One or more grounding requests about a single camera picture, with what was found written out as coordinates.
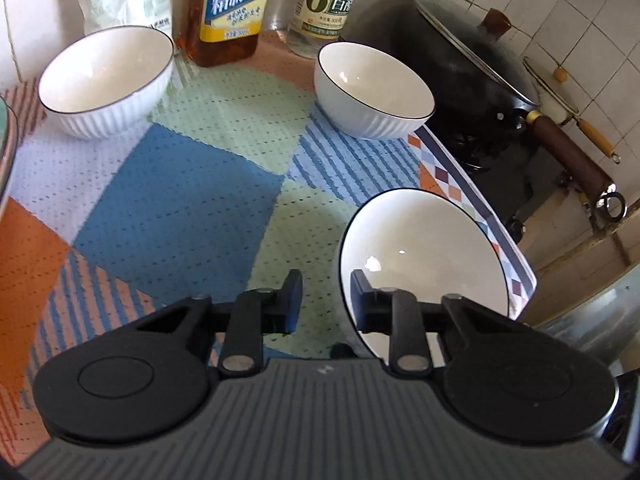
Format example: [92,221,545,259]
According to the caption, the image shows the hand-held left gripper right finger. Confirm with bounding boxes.
[350,269,532,377]

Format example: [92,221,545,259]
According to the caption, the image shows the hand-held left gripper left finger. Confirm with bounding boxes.
[135,269,305,378]

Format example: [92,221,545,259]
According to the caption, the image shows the white ribbed bowl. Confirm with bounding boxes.
[314,42,436,141]
[37,25,176,141]
[339,189,516,361]

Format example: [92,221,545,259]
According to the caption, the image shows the teal fried egg plate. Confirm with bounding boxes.
[0,95,20,201]

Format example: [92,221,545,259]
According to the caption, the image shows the checkered patchwork table mat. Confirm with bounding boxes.
[0,30,538,461]

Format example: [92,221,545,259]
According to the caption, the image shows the black gas stove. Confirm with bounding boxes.
[430,105,626,246]

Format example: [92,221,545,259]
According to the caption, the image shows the black wok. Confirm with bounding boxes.
[345,7,627,221]

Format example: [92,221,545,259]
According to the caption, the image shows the glass wok lid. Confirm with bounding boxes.
[412,0,543,111]

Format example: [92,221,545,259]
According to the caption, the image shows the empty clear plastic bottle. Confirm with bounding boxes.
[261,0,293,32]

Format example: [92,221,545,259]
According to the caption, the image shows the white vinegar bottle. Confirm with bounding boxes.
[287,0,372,58]

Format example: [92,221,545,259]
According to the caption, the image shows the yellow label cooking wine bottle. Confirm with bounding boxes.
[180,0,278,68]

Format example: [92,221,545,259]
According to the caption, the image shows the wooden handled strainer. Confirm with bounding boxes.
[524,56,622,164]

